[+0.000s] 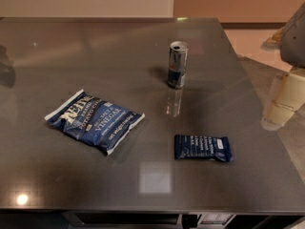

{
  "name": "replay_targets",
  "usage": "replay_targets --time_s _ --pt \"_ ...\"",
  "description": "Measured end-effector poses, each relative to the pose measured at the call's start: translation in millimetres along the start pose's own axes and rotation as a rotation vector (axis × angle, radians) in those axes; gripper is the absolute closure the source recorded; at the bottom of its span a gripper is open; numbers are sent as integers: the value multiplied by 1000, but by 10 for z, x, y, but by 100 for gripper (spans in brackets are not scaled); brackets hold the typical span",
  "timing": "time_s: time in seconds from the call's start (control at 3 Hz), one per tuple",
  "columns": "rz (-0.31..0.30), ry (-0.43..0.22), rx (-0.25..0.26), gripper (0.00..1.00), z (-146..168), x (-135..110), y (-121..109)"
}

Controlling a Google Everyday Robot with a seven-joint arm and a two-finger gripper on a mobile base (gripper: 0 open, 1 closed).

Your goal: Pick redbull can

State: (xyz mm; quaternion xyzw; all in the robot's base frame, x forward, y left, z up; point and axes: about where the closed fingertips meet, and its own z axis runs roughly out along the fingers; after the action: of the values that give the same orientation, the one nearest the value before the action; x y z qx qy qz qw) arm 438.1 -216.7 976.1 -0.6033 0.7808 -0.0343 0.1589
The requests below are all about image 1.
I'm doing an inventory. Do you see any blue potato chips bag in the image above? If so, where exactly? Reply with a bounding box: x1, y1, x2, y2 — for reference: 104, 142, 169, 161
45, 90, 145, 155

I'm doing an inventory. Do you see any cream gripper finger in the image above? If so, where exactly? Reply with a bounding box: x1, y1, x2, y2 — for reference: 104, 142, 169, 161
261, 68, 305, 131

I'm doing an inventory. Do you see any dark blue snack bar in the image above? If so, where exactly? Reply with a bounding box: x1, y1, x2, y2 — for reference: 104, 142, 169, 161
174, 135, 234, 162

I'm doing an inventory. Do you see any redbull can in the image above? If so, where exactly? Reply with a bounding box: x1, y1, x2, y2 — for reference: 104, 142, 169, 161
168, 41, 189, 89

